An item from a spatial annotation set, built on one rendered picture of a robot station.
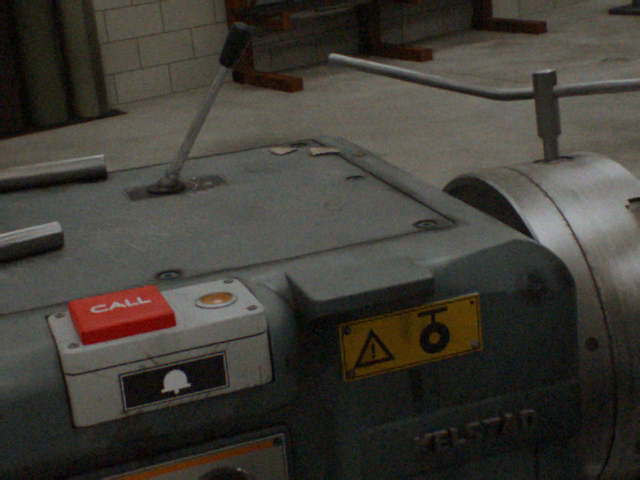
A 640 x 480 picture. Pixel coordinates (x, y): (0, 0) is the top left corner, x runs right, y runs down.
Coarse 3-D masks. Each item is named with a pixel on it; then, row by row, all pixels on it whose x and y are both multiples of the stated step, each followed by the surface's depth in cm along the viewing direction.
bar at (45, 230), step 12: (24, 228) 98; (36, 228) 98; (48, 228) 98; (60, 228) 98; (0, 240) 96; (12, 240) 97; (24, 240) 97; (36, 240) 97; (48, 240) 98; (60, 240) 98; (0, 252) 96; (12, 252) 97; (24, 252) 97; (36, 252) 98
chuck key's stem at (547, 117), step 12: (540, 72) 116; (552, 72) 116; (540, 84) 116; (552, 84) 116; (540, 96) 116; (552, 96) 116; (540, 108) 116; (552, 108) 116; (540, 120) 117; (552, 120) 116; (540, 132) 117; (552, 132) 117; (552, 144) 117; (552, 156) 118
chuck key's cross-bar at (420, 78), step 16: (336, 64) 128; (352, 64) 127; (368, 64) 126; (416, 80) 123; (432, 80) 122; (448, 80) 122; (608, 80) 113; (624, 80) 112; (480, 96) 120; (496, 96) 119; (512, 96) 118; (528, 96) 117; (560, 96) 116; (576, 96) 115
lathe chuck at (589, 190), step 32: (576, 160) 117; (608, 160) 116; (544, 192) 111; (576, 192) 111; (608, 192) 111; (576, 224) 108; (608, 224) 109; (608, 256) 107; (608, 288) 106; (608, 320) 105
